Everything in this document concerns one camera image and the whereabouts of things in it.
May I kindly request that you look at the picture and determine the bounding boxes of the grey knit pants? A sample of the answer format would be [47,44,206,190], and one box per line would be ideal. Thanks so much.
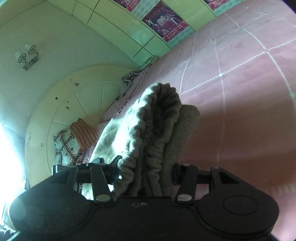
[91,83,200,198]

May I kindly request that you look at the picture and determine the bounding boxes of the twin wall lamp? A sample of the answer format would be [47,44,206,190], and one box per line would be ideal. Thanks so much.
[15,42,40,71]

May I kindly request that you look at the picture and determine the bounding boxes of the heart patterned pillow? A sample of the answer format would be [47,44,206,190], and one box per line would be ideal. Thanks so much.
[53,129,85,166]

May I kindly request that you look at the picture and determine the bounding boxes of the pink checked bed sheet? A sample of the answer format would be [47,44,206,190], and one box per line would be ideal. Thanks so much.
[82,0,296,241]

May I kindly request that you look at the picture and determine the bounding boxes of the green wardrobe with posters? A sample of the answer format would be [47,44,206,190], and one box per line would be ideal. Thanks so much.
[49,0,241,66]

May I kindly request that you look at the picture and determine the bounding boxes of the orange striped pillow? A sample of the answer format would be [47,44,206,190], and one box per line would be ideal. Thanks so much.
[70,118,99,151]

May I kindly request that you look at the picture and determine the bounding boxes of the cream round headboard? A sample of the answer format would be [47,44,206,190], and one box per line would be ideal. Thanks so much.
[25,65,131,187]

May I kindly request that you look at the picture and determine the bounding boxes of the crumpled grey cloth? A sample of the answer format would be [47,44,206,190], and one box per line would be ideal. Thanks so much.
[121,68,145,87]

